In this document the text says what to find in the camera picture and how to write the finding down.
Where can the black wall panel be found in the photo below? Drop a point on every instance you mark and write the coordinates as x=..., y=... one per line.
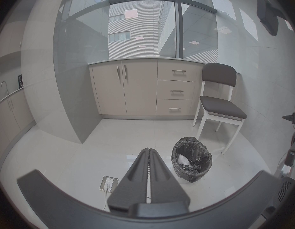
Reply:
x=20, y=81

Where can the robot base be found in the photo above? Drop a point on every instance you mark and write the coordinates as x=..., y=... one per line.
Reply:
x=278, y=187

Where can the crumpled white paper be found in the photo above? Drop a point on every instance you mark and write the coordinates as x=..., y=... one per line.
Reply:
x=183, y=159

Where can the beige cabinet with drawers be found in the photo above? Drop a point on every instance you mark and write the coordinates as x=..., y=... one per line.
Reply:
x=109, y=87

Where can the beige sink cabinet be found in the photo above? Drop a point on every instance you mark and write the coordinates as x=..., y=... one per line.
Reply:
x=9, y=118

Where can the white chair with grey seat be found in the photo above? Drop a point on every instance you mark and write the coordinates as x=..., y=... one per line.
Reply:
x=221, y=106

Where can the silver faucet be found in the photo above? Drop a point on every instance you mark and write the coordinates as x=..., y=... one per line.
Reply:
x=6, y=91

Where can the black plastic bag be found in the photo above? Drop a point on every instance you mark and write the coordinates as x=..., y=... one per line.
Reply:
x=203, y=166

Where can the window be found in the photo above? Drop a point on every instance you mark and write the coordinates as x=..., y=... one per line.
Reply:
x=138, y=32

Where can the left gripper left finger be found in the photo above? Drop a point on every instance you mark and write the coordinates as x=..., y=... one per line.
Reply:
x=133, y=182

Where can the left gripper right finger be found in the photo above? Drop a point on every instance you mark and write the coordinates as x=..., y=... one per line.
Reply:
x=164, y=187

